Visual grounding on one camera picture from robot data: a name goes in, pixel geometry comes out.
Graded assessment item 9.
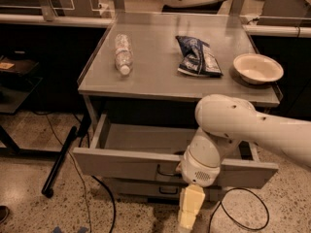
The black cable left of cabinet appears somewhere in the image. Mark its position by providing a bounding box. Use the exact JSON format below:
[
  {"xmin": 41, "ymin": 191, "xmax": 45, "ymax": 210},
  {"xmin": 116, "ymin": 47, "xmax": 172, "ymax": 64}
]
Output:
[{"xmin": 77, "ymin": 133, "xmax": 117, "ymax": 233}]

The black looped floor cable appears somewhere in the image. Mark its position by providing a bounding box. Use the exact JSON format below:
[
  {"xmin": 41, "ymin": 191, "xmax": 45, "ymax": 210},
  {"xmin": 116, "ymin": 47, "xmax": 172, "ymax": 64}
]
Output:
[{"xmin": 207, "ymin": 186, "xmax": 270, "ymax": 233}]

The black side table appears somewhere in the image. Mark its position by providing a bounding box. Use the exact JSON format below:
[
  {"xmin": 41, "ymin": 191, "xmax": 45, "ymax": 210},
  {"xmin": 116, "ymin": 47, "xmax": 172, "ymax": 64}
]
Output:
[{"xmin": 0, "ymin": 50, "xmax": 45, "ymax": 157}]

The black table leg bar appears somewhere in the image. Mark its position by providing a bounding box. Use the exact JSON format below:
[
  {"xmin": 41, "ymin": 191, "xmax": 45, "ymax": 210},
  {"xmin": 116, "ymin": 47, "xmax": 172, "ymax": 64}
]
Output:
[{"xmin": 41, "ymin": 126, "xmax": 77, "ymax": 198}]

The grey metal drawer cabinet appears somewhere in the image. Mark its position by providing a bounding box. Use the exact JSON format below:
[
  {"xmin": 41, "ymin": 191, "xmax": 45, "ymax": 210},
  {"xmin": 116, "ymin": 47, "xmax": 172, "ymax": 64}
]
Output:
[{"xmin": 77, "ymin": 11, "xmax": 282, "ymax": 206}]

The dark shoe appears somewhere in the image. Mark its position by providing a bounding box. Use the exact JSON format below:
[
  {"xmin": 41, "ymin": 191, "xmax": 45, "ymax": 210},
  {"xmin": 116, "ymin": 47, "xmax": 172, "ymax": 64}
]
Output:
[{"xmin": 0, "ymin": 206, "xmax": 10, "ymax": 223}]

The grey drawer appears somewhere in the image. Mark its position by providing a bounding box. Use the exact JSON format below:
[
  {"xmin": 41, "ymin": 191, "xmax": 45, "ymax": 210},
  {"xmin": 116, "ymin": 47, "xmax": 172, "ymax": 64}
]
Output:
[
  {"xmin": 73, "ymin": 115, "xmax": 278, "ymax": 188},
  {"xmin": 110, "ymin": 177, "xmax": 229, "ymax": 202}
]

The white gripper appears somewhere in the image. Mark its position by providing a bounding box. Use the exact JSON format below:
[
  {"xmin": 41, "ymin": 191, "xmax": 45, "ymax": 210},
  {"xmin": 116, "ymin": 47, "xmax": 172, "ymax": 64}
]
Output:
[{"xmin": 178, "ymin": 152, "xmax": 221, "ymax": 233}]

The blue chip bag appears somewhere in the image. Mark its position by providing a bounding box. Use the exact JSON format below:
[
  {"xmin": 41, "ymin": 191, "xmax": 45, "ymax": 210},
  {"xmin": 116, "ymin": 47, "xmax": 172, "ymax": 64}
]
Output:
[{"xmin": 176, "ymin": 36, "xmax": 223, "ymax": 78}]

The black office chair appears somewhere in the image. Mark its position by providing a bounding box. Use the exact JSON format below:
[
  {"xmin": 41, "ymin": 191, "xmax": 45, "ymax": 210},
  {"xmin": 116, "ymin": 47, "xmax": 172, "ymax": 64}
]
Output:
[{"xmin": 161, "ymin": 0, "xmax": 227, "ymax": 15}]

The white bowl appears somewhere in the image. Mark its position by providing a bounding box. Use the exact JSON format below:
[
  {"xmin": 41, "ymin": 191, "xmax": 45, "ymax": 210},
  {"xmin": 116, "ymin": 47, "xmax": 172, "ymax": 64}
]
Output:
[{"xmin": 233, "ymin": 53, "xmax": 284, "ymax": 84}]

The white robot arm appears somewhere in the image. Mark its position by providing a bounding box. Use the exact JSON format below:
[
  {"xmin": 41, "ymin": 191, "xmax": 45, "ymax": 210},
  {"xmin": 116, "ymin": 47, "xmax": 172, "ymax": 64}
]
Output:
[{"xmin": 178, "ymin": 94, "xmax": 311, "ymax": 233}]

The grey top drawer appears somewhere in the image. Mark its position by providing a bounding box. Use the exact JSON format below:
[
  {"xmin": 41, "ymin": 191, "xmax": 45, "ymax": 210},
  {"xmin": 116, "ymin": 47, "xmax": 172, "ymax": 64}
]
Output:
[{"xmin": 73, "ymin": 115, "xmax": 278, "ymax": 188}]

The grey bottom drawer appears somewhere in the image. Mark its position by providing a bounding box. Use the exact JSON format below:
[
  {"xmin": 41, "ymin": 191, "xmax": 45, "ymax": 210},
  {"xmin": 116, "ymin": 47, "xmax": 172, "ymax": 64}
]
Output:
[{"xmin": 110, "ymin": 177, "xmax": 229, "ymax": 202}]

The white ledge rail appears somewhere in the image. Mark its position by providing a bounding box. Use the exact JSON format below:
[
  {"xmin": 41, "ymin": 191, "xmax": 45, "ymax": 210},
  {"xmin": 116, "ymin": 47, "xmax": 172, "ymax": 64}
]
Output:
[{"xmin": 0, "ymin": 14, "xmax": 114, "ymax": 28}]

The clear plastic water bottle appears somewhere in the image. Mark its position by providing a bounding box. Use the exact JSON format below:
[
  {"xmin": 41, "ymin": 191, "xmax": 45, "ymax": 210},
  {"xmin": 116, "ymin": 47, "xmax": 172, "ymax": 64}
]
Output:
[{"xmin": 115, "ymin": 34, "xmax": 133, "ymax": 76}]

